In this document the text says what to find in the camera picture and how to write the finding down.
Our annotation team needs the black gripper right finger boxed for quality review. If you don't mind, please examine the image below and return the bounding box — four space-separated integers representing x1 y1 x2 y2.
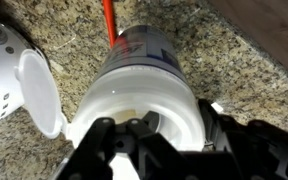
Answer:
198 98 288 180

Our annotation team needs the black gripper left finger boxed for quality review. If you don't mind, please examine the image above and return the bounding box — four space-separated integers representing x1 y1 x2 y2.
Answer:
55 110 185 180

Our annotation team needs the white Lysol wipes canister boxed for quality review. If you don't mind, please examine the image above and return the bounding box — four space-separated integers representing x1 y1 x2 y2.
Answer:
14 24 208 180

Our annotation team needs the red silicone spatula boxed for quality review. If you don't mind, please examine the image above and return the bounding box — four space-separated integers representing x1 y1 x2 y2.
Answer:
101 0 119 48

